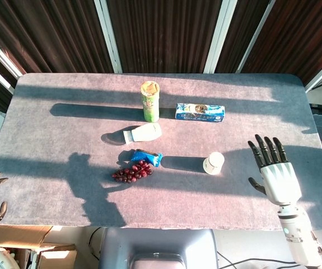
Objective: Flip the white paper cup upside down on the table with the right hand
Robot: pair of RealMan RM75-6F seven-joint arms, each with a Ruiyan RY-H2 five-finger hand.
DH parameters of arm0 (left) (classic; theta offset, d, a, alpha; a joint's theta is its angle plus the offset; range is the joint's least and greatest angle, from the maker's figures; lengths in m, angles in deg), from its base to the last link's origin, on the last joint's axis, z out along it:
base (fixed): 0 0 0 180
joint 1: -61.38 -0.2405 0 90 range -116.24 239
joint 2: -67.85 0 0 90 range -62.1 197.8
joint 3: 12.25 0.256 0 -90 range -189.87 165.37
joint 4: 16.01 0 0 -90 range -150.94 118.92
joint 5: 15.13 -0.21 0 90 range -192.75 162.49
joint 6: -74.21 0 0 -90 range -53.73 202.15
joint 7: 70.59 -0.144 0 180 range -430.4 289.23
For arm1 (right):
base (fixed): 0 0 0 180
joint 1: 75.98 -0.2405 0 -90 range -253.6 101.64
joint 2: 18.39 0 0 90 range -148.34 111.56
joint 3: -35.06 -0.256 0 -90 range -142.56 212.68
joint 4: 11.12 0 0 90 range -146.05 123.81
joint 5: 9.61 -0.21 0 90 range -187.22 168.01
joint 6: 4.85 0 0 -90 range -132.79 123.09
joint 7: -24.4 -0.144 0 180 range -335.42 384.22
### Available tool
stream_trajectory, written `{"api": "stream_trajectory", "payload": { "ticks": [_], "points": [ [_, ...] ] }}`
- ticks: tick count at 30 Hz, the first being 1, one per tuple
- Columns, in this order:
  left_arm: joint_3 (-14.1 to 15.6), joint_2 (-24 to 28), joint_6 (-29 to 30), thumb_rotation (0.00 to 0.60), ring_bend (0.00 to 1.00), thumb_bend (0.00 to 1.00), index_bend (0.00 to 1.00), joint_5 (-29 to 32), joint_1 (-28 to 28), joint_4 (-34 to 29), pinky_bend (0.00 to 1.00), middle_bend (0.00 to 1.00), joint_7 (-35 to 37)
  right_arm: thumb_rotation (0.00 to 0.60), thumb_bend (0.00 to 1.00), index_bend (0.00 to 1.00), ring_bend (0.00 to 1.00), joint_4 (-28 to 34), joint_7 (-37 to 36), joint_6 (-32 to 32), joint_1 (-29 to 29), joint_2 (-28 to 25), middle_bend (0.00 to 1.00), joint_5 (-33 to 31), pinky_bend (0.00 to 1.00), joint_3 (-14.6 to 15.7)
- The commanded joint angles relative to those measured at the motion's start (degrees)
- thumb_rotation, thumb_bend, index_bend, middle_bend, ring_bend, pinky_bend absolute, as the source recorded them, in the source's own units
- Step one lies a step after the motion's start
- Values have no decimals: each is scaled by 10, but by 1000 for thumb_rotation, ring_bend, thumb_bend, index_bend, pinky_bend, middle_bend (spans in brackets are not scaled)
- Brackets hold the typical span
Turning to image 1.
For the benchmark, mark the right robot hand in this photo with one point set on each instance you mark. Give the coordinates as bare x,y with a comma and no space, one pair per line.
281,182

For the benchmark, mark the white paper cup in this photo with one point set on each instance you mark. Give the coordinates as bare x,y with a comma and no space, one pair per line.
214,163

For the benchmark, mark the cardboard box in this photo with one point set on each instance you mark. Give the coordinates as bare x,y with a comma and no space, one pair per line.
29,246

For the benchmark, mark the grey table cloth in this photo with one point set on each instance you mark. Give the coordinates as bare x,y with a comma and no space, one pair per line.
65,134

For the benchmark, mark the blue cookie box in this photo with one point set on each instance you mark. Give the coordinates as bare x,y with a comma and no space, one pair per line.
200,112

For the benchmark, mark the blue snack wrapper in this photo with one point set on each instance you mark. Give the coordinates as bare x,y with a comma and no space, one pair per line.
147,157

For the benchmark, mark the grey robot torso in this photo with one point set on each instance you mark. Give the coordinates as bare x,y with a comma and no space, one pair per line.
158,249

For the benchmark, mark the white plastic bottle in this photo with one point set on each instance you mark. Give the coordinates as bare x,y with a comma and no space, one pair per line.
144,132

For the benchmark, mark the red grape bunch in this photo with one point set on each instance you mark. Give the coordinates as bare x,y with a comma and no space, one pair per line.
133,171

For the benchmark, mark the green chip canister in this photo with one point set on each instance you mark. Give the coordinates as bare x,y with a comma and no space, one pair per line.
150,102

